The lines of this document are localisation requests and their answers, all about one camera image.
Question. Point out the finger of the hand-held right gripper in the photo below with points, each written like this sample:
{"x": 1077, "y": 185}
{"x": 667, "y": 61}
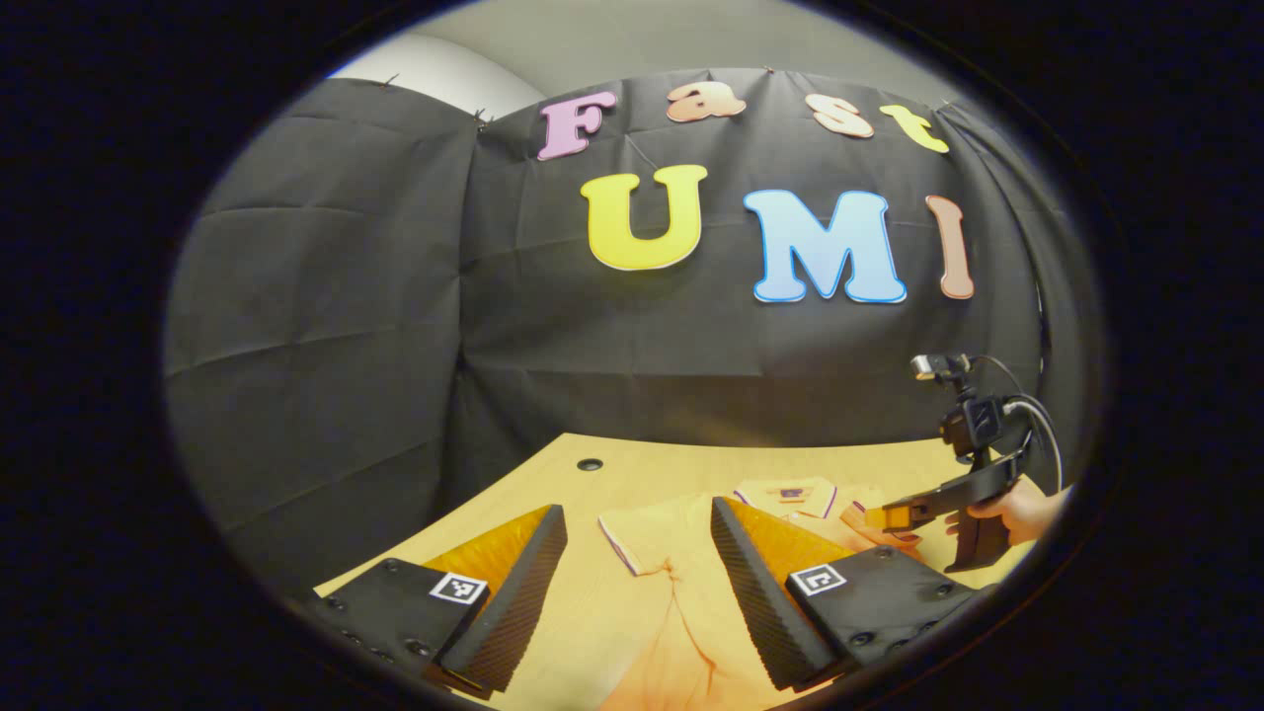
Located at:
{"x": 889, "y": 516}

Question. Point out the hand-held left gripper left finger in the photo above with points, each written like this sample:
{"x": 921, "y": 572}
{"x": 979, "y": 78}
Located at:
{"x": 523, "y": 592}

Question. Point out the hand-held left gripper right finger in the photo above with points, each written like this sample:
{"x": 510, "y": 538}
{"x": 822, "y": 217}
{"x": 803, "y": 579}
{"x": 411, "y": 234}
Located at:
{"x": 755, "y": 592}

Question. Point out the orange T-shirt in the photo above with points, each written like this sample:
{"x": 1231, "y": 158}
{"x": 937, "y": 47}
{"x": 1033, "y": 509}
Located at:
{"x": 671, "y": 538}

